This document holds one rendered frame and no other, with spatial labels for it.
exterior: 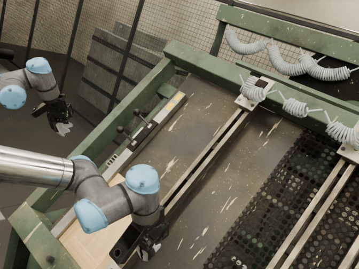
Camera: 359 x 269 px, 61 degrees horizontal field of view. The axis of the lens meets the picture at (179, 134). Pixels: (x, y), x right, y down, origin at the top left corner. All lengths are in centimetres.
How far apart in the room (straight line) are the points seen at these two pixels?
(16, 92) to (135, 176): 54
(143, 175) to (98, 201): 11
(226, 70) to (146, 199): 104
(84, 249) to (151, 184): 87
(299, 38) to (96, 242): 148
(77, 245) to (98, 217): 86
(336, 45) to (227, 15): 70
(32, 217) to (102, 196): 103
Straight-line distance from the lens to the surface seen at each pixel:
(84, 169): 76
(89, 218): 67
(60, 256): 153
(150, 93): 180
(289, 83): 130
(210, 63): 165
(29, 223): 169
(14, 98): 108
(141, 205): 71
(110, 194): 69
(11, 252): 190
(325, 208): 126
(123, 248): 84
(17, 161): 70
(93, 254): 148
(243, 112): 150
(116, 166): 155
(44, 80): 122
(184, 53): 176
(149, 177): 68
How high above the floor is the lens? 195
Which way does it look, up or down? 18 degrees down
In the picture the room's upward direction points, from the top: 21 degrees clockwise
